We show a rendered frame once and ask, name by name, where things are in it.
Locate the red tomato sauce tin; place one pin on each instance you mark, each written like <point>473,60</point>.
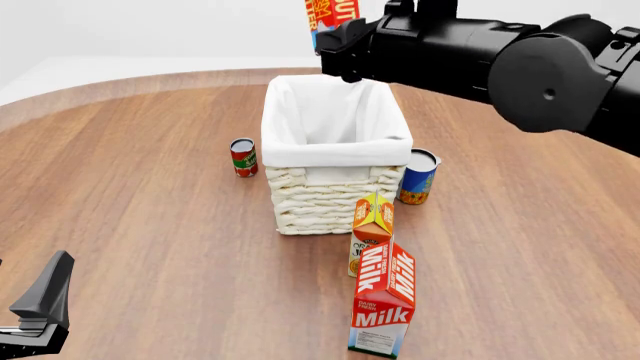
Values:
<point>244,159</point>

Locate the red and yellow butter box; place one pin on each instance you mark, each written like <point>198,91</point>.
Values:
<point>331,13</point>

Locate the blue and yellow soup tin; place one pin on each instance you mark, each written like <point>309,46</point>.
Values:
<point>417,180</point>

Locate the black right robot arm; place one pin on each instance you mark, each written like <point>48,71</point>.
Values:
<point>550,75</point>

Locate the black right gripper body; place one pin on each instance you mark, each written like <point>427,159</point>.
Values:
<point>345,52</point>

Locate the white woven basket cloth lining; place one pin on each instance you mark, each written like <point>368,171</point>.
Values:
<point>330,157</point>

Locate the orange juice carton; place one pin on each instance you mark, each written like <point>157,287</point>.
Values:
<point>372,219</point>

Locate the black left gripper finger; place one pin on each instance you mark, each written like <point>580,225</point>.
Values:
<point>50,292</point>

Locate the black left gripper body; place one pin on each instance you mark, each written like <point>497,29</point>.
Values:
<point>35,343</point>

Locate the red and white milk carton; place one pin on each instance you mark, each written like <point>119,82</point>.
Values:
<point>382,300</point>

